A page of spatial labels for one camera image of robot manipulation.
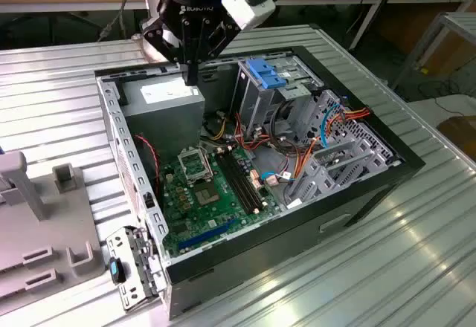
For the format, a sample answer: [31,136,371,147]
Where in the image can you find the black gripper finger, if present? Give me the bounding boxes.
[143,17,193,85]
[192,16,242,85]

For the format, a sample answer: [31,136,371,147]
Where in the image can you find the orange red power wire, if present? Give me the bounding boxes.
[327,106,373,124]

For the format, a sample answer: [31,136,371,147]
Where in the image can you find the grey metal disk bay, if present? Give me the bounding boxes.
[284,133,405,209]

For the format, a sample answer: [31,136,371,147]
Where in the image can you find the blue plastic drive latch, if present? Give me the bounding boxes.
[245,57,290,91]

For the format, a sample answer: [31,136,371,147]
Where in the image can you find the grey metal drive cage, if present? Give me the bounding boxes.
[229,54,325,132]

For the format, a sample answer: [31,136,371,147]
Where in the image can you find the grey power supply unit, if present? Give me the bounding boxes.
[119,76,206,164]

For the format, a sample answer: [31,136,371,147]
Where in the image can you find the metal socket cover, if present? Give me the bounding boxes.
[177,147,213,186]

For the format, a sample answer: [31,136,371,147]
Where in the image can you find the black RAM slot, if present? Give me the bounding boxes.
[223,148,263,210]
[228,146,268,207]
[217,149,260,213]
[213,152,254,216]

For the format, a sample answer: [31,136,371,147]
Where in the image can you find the CPU socket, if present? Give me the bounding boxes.
[193,181,224,207]

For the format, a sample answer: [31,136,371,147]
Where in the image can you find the green motherboard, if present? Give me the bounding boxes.
[160,144,284,259]

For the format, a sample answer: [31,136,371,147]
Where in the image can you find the blue expansion slot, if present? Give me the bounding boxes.
[177,218,236,252]

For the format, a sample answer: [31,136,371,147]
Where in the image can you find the black open PC case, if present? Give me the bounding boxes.
[93,45,426,321]

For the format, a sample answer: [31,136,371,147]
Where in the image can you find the grey parts rack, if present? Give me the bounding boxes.
[0,151,107,305]

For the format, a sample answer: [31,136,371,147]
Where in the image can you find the black latch with blue tab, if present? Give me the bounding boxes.
[109,256,127,284]

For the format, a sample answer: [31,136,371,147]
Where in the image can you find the brown cardboard box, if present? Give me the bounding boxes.
[437,117,476,157]

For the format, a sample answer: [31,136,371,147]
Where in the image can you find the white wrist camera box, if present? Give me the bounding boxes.
[221,0,277,31]

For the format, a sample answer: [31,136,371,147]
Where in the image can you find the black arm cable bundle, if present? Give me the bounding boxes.
[98,0,135,42]

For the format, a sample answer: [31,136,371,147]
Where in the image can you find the yellow wire bundle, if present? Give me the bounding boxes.
[208,117,230,142]

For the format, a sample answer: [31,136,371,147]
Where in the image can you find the black cable loop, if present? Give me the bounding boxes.
[269,98,298,149]

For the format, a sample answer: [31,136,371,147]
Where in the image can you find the orange wire bundle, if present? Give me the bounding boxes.
[234,113,272,153]
[292,137,321,179]

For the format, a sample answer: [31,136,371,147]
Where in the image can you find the red black twisted wire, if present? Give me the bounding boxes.
[133,133,163,198]

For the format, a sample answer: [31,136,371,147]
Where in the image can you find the blue data wire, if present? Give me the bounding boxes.
[320,103,342,149]

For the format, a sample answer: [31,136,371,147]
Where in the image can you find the grey metal frame table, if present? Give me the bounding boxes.
[393,10,476,90]

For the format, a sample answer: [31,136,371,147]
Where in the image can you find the grey metal slot bracket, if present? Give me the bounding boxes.
[106,224,168,312]

